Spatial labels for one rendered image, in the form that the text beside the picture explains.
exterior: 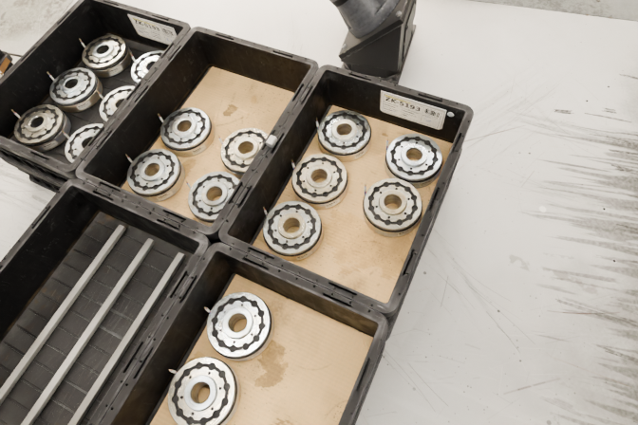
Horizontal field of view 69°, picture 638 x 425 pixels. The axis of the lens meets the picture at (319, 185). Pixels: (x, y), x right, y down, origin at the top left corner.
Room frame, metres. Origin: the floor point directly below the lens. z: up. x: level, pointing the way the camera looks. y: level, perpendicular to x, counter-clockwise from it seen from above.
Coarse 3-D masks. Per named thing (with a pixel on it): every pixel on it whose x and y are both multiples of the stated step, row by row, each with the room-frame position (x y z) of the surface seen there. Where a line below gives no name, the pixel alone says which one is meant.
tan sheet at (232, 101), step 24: (216, 72) 0.77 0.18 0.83; (192, 96) 0.71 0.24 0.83; (216, 96) 0.70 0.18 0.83; (240, 96) 0.69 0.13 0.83; (264, 96) 0.68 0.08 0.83; (288, 96) 0.66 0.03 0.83; (216, 120) 0.63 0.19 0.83; (240, 120) 0.62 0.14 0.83; (264, 120) 0.61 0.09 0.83; (216, 144) 0.57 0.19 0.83; (192, 168) 0.52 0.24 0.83; (216, 168) 0.51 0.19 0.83; (192, 216) 0.42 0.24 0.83
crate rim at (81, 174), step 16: (192, 32) 0.79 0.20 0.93; (208, 32) 0.78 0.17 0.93; (176, 48) 0.75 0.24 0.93; (256, 48) 0.71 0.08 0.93; (272, 48) 0.71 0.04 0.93; (304, 64) 0.65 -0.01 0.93; (304, 80) 0.61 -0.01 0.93; (144, 96) 0.64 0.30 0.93; (128, 112) 0.61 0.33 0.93; (288, 112) 0.54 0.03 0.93; (112, 128) 0.57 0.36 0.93; (272, 128) 0.51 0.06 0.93; (96, 144) 0.54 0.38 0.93; (256, 160) 0.45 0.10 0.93; (80, 176) 0.48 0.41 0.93; (112, 192) 0.44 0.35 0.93; (128, 192) 0.43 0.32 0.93; (240, 192) 0.39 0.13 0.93; (144, 208) 0.39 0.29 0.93; (160, 208) 0.39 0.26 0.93; (224, 208) 0.37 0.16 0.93; (192, 224) 0.35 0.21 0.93
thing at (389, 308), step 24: (336, 72) 0.62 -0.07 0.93; (408, 96) 0.53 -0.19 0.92; (432, 96) 0.52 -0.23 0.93; (288, 120) 0.52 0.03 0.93; (456, 144) 0.42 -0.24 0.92; (264, 168) 0.43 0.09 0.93; (432, 216) 0.29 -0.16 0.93; (240, 240) 0.31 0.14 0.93; (288, 264) 0.25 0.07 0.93; (408, 264) 0.23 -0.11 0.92; (336, 288) 0.20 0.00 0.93; (384, 312) 0.16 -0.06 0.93
